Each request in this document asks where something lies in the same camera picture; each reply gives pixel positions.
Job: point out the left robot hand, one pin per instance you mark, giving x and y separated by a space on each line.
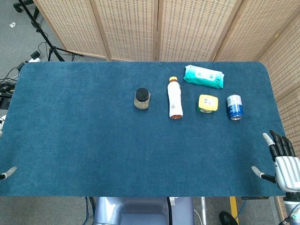
9 171

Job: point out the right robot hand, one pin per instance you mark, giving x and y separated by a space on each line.
287 171

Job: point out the green tub with yellow lid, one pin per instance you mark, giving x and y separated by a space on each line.
208 103

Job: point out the lavender robot base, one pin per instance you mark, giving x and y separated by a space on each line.
140 211

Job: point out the blue soda can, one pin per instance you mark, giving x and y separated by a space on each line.
234 106

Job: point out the teal wet wipes pack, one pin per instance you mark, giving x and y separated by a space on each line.
203 77

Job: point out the black shoe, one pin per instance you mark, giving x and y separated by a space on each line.
227 218

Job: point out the blue table mat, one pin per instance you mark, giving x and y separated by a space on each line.
93 140

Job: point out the white table leg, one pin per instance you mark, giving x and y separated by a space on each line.
203 208

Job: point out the white power strip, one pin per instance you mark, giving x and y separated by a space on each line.
34 57

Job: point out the white bottle with yellow cap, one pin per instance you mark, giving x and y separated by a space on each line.
174 98

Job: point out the black tripod stand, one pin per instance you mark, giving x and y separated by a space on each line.
44 37

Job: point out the glass jar with black lid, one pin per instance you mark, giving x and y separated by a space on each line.
142 99

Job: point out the black wheeled stand base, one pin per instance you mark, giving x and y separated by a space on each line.
35 11

